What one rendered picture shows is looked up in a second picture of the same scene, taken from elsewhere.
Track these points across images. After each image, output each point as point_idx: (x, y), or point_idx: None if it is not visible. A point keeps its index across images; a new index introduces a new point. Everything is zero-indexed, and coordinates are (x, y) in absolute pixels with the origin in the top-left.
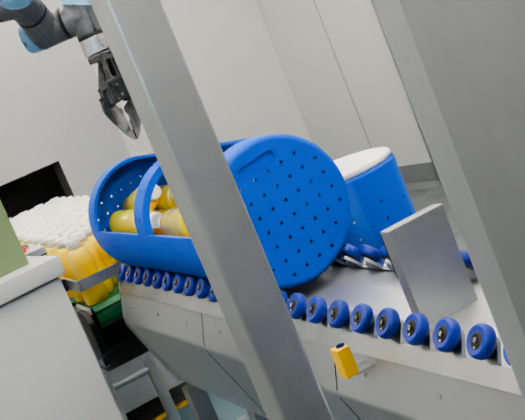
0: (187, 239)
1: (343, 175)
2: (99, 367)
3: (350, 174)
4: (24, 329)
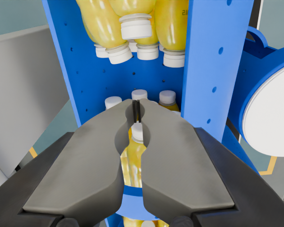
0: (105, 220)
1: (268, 154)
2: (44, 130)
3: (271, 155)
4: None
